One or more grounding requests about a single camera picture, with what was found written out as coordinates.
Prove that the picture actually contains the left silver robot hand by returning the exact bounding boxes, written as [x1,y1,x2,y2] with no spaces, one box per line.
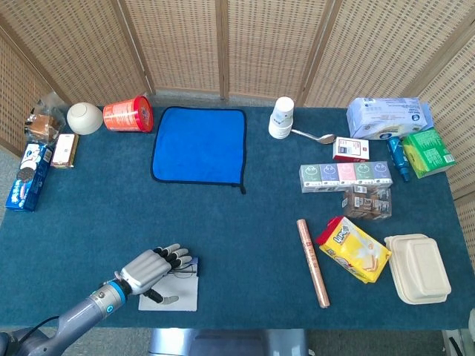
[117,243,193,306]

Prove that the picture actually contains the black eyeglasses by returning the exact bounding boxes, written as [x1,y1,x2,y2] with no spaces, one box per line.
[168,259,200,277]

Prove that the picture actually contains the blue glasses case grey lining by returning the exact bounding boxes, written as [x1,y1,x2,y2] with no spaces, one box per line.
[138,255,200,312]

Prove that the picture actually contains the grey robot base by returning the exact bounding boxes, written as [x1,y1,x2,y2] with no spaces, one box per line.
[147,328,311,356]

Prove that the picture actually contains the beige lunch box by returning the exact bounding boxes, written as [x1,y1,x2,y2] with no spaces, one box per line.
[384,233,453,306]

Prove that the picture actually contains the teal table cloth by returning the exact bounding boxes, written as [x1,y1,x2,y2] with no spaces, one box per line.
[0,106,467,331]

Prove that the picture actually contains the blue cloth black trim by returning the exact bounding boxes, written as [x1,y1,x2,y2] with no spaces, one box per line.
[150,106,248,195]

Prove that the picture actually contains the yellow Lipo snack bag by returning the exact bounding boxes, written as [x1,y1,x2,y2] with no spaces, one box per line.
[315,216,393,285]

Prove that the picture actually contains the small brown white box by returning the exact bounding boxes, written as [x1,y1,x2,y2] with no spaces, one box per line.
[50,133,79,170]

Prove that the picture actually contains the blue Oreo cookie box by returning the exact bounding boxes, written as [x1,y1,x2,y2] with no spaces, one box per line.
[4,142,53,213]

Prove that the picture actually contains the orange red-lidded can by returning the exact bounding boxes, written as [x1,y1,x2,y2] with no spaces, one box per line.
[102,95,154,134]

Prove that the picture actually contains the brown clear-wrapped pack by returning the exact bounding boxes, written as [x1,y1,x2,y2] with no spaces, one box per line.
[341,185,393,221]

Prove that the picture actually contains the cream bowl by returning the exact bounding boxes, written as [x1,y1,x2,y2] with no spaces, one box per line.
[66,102,104,136]

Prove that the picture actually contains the clear bag with bread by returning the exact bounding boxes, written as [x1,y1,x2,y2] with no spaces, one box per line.
[24,92,68,145]

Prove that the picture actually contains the blue bottle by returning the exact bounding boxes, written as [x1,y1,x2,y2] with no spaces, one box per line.
[387,136,411,182]

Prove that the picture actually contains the pastel pocket tissue multipack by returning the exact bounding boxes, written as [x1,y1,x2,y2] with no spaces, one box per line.
[298,160,393,194]

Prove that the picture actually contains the white paper cup stack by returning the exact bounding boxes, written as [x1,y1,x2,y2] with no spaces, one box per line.
[268,96,295,140]

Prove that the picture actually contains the small white red box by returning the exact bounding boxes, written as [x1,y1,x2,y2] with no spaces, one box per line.
[332,136,370,163]

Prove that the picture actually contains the white blue tissue pack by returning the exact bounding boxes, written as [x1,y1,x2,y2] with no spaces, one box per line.
[346,96,434,141]

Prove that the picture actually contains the metal spoon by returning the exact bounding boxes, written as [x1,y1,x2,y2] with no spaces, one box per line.
[291,128,337,145]

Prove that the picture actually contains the wicker folding screen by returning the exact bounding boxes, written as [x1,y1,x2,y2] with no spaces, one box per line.
[0,0,475,223]

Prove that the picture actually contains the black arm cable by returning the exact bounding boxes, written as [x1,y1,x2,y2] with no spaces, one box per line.
[16,314,60,344]

